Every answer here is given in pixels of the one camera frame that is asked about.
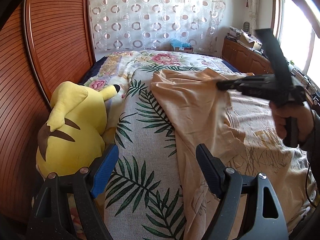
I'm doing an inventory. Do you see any beige printed t-shirt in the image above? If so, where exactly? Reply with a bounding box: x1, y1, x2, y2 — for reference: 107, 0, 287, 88
151, 69, 315, 239

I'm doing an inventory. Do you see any wooden low cabinet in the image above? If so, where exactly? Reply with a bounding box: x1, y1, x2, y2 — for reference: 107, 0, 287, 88
221, 37, 273, 75

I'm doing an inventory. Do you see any sheer circle pattern curtain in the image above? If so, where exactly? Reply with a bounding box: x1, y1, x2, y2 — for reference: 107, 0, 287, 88
89, 0, 225, 54

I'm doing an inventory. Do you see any open cardboard box on cabinet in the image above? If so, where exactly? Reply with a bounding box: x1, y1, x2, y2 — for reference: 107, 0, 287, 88
239, 30, 262, 51

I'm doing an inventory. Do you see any person's right hand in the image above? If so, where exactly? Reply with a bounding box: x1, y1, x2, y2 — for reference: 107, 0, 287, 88
269, 101, 314, 142

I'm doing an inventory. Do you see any window with wooden frame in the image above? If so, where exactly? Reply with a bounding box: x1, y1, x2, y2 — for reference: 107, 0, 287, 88
271, 0, 319, 86

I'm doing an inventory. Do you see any palm leaf print blanket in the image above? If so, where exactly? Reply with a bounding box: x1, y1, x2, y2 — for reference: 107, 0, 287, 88
105, 66, 207, 239

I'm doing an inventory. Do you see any yellow Pikachu plush toy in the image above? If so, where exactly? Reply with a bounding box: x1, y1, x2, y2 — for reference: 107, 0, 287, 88
36, 81, 120, 178

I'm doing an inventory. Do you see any wooden louvered wardrobe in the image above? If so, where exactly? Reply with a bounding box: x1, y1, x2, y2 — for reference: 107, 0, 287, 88
1, 0, 95, 222

